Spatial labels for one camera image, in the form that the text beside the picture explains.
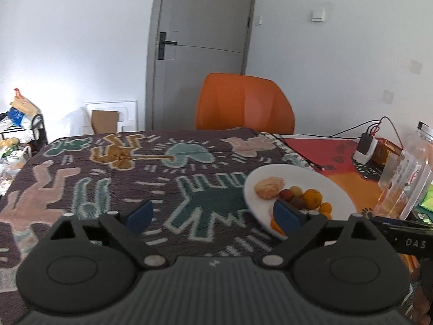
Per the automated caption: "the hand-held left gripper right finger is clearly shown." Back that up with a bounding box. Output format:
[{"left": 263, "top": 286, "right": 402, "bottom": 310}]
[{"left": 259, "top": 198, "right": 384, "bottom": 268}]

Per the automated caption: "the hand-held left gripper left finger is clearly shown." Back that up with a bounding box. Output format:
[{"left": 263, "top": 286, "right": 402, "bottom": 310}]
[{"left": 51, "top": 200, "right": 168, "bottom": 268}]

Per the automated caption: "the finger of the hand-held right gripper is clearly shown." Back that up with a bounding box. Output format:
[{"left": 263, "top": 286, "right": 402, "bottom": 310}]
[{"left": 370, "top": 216, "right": 433, "bottom": 233}]

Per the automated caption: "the orange tangerine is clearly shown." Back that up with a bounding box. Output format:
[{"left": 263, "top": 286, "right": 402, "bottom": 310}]
[{"left": 270, "top": 218, "right": 288, "bottom": 237}]

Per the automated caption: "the white plate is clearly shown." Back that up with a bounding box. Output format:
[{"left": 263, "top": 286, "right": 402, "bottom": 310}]
[{"left": 243, "top": 164, "right": 357, "bottom": 241}]

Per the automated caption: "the large orange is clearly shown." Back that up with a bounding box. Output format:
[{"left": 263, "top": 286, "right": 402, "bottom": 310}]
[{"left": 302, "top": 189, "right": 323, "bottom": 209}]

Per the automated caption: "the green packet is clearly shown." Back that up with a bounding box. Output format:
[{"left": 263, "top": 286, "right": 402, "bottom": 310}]
[{"left": 418, "top": 183, "right": 433, "bottom": 210}]

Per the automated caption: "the printed figure blanket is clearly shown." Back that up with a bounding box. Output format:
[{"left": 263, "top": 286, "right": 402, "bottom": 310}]
[{"left": 0, "top": 127, "right": 325, "bottom": 325}]

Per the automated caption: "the clear plastic jar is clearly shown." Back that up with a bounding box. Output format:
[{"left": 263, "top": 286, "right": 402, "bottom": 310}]
[{"left": 377, "top": 122, "right": 433, "bottom": 220}]

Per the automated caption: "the orange packet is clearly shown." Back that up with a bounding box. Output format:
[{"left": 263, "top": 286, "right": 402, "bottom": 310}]
[{"left": 372, "top": 138, "right": 401, "bottom": 166}]

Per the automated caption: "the white charger stand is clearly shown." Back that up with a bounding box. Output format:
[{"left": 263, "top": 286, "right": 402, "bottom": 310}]
[{"left": 352, "top": 139, "right": 378, "bottom": 165}]

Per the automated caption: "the red orange printed mat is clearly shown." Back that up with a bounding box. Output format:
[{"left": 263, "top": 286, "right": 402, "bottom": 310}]
[{"left": 271, "top": 135, "right": 413, "bottom": 271}]

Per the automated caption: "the black charger device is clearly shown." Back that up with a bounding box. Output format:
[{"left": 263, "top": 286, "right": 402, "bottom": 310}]
[{"left": 359, "top": 133, "right": 373, "bottom": 156}]

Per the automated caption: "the cardboard box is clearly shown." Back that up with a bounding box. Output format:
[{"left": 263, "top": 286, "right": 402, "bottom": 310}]
[{"left": 91, "top": 110, "right": 120, "bottom": 134}]

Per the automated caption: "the white foam board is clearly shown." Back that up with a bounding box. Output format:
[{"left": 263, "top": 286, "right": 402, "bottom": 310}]
[{"left": 83, "top": 99, "right": 139, "bottom": 134}]

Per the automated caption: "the orange chair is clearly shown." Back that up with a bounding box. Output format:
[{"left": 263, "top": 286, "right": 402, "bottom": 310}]
[{"left": 195, "top": 73, "right": 296, "bottom": 135}]

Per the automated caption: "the black metal rack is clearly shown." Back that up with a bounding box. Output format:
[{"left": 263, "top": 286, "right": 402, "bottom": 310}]
[{"left": 30, "top": 113, "right": 48, "bottom": 151}]

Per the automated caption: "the clutter of plastic bags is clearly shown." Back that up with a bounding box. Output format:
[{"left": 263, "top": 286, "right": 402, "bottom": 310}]
[{"left": 0, "top": 108, "right": 34, "bottom": 190}]

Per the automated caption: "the brown paper bag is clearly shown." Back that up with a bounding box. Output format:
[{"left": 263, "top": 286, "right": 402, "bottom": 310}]
[{"left": 9, "top": 89, "right": 38, "bottom": 116}]

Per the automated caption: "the grey door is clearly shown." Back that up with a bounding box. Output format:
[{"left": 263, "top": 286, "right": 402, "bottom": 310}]
[{"left": 146, "top": 0, "right": 259, "bottom": 131}]

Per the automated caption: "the thin black wire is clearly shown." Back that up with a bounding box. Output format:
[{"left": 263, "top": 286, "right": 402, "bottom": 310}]
[{"left": 325, "top": 117, "right": 405, "bottom": 150}]

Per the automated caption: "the black door handle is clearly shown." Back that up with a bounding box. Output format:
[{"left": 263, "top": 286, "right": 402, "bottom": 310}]
[{"left": 157, "top": 32, "right": 177, "bottom": 60}]

